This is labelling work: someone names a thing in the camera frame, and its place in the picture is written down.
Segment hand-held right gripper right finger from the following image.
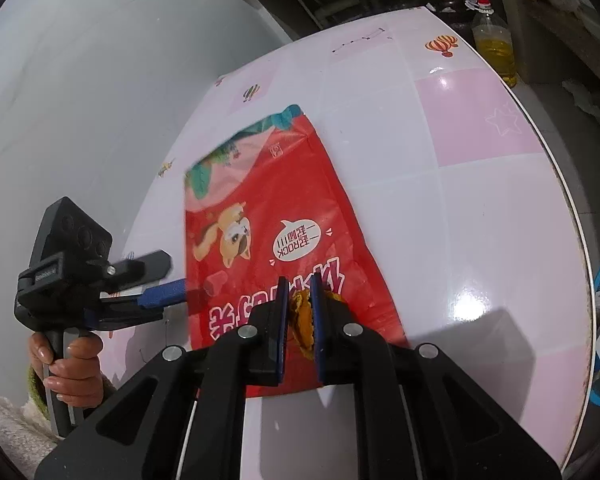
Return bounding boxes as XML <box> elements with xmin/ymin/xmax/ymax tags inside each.
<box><xmin>309</xmin><ymin>276</ymin><xmax>563</xmax><ymax>480</ymax></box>

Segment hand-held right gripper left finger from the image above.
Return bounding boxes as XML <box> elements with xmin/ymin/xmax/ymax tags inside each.
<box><xmin>35</xmin><ymin>276</ymin><xmax>290</xmax><ymax>480</ymax></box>

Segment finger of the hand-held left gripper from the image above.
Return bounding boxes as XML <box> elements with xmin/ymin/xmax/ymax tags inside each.
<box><xmin>97</xmin><ymin>279</ymin><xmax>187</xmax><ymax>323</ymax></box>
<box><xmin>102</xmin><ymin>251</ymin><xmax>173</xmax><ymax>295</ymax></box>

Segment orange peel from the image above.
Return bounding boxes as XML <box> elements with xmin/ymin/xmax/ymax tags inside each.
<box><xmin>286</xmin><ymin>289</ymin><xmax>348</xmax><ymax>361</ymax></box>

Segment red snack bag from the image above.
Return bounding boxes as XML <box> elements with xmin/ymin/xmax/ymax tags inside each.
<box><xmin>181</xmin><ymin>104</ymin><xmax>408</xmax><ymax>400</ymax></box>

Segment person's left hand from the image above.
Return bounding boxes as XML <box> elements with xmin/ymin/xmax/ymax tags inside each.
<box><xmin>28</xmin><ymin>332</ymin><xmax>104</xmax><ymax>408</ymax></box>

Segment cooking oil bottle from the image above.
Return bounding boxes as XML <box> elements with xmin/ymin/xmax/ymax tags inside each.
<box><xmin>472</xmin><ymin>0</ymin><xmax>520</xmax><ymax>88</ymax></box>

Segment dark ceramic jar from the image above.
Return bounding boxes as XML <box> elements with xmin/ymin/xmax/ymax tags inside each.
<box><xmin>432</xmin><ymin>0</ymin><xmax>476</xmax><ymax>41</ymax></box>

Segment perforated metal shelf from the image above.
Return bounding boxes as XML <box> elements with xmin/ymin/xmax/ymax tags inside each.
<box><xmin>495</xmin><ymin>0</ymin><xmax>600</xmax><ymax>81</ymax></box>

